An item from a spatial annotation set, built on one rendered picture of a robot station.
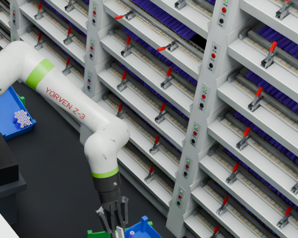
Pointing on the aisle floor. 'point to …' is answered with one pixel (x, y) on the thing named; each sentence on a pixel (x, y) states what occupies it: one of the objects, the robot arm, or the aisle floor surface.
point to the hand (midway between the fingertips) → (118, 237)
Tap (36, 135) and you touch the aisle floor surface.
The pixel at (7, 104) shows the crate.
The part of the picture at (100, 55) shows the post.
